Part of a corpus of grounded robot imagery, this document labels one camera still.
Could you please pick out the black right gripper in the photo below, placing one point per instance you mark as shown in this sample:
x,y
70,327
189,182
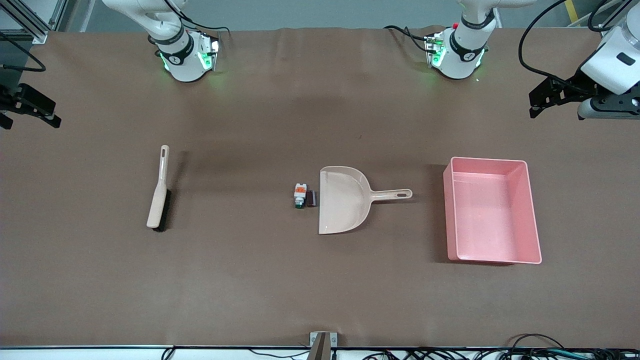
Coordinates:
x,y
11,100

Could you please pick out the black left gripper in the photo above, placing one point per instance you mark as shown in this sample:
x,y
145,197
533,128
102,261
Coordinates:
x,y
570,85

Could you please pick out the beige plastic dustpan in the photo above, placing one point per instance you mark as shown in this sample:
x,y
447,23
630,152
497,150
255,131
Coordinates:
x,y
342,200

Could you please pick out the dark brown cylindrical capacitor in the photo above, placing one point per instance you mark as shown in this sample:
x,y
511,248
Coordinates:
x,y
311,198

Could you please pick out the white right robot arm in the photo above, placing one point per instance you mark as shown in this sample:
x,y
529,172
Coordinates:
x,y
177,55

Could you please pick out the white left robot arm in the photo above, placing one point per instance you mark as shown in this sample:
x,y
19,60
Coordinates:
x,y
462,50

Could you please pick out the pink plastic bin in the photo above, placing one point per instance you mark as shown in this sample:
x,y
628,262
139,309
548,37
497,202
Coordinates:
x,y
490,215

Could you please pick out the brown table cover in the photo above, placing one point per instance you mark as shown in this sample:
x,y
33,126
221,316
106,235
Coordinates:
x,y
300,280

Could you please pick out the aluminium frame profile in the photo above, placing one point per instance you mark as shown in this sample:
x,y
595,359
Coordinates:
x,y
37,36

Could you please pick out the grey metal camera bracket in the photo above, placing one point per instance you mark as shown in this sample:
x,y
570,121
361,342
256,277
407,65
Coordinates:
x,y
322,345

